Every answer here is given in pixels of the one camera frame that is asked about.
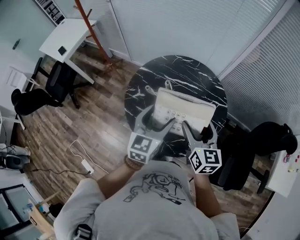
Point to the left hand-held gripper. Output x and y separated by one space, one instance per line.
140 144

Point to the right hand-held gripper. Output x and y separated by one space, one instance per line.
208 161

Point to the person's right forearm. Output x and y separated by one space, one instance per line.
206 194

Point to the person's left forearm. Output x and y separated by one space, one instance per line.
112 182

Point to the black office chair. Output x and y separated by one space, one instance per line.
58 82
264 138

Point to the round black marble table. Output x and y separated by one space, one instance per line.
187 68

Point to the white power adapter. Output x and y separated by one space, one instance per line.
87 167

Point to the white side table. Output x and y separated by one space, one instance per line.
281 180

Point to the person's grey printed t-shirt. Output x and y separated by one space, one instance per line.
152 215

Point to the orange tree-shaped coat rack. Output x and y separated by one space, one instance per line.
95 35

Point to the small black square device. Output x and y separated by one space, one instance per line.
62 50

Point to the white rectangular desk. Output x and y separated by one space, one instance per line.
68 35

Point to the black harness buckle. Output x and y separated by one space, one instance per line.
83 232

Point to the small black round bin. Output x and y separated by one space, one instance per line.
56 210

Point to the grey rounded machine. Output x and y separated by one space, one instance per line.
14 160

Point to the light wooden crate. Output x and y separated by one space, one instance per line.
39 220

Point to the black framed glass cabinet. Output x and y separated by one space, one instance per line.
11 206

